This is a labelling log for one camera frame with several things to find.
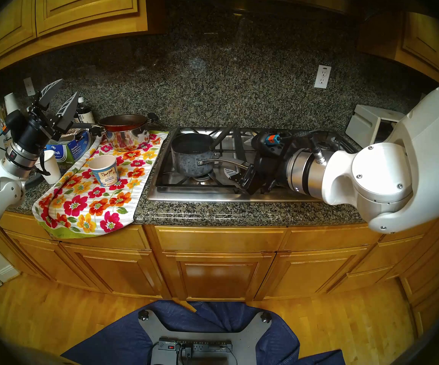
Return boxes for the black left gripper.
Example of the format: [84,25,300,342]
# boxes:
[21,78,79,151]

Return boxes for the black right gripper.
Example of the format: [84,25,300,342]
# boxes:
[223,131,294,196]

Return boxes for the blue oatmeal paper cup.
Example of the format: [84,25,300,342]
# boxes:
[88,154,119,187]

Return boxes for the steel pot red inside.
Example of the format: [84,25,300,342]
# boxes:
[73,113,160,152]

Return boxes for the dark bottle white label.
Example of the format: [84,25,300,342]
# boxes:
[76,97,96,124]

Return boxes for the stack of white cups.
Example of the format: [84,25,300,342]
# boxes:
[4,92,20,116]

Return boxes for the blue foil roll box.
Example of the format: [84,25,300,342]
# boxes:
[45,129,93,164]

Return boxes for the dark speckled saucepan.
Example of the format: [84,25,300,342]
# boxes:
[171,133,251,178]

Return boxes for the plain white paper cup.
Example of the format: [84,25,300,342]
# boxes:
[34,149,62,185]

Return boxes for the stainless steel gas cooktop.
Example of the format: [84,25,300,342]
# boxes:
[147,127,361,203]

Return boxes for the wooden upper cabinet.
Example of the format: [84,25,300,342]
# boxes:
[0,0,148,85]
[358,11,439,85]

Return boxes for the floral kitchen towel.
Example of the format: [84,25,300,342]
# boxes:
[32,130,169,239]

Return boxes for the white countertop appliance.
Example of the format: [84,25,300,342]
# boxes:
[345,105,406,150]

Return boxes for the wooden base cabinets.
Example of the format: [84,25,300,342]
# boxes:
[0,208,439,338]

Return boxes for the grey power strip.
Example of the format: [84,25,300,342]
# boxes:
[158,338,233,353]

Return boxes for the dark blue cloth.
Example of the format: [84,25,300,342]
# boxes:
[61,300,345,365]

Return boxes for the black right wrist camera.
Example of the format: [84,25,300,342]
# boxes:
[251,132,286,157]

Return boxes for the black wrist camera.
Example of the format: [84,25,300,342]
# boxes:
[251,132,286,157]
[0,109,28,140]

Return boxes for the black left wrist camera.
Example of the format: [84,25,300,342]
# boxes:
[0,109,28,140]

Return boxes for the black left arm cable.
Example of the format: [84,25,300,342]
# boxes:
[0,132,53,176]

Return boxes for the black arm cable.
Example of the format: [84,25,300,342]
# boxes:
[0,132,53,176]
[280,129,359,165]

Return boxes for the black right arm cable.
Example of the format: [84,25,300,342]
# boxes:
[280,129,359,165]

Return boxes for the white wall power outlet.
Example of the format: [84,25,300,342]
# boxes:
[314,65,332,89]

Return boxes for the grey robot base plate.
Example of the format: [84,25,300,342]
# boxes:
[138,309,273,365]

